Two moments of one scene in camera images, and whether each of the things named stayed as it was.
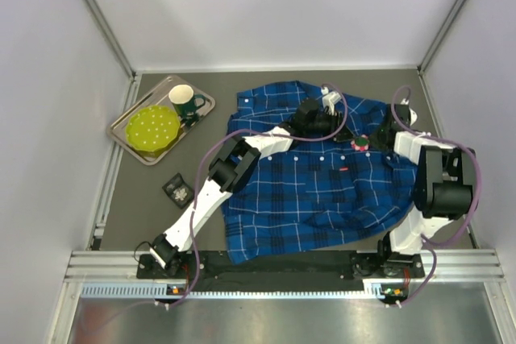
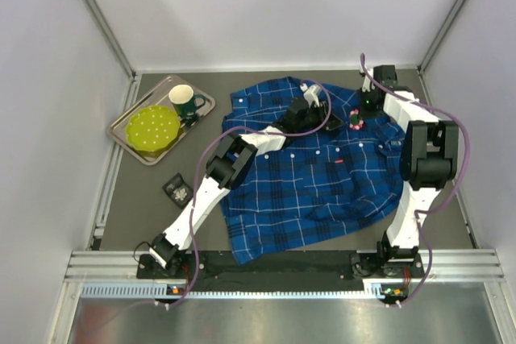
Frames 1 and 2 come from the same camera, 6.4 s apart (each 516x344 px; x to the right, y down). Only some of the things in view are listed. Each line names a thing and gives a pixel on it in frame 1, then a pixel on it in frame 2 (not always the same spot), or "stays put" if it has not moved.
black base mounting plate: x=334 y=271 stays put
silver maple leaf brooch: x=181 y=193 stays put
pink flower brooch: x=361 y=143 -> x=355 y=122
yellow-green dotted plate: x=153 y=130 stays put
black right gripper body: x=381 y=134 -> x=366 y=108
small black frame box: x=178 y=191 stays put
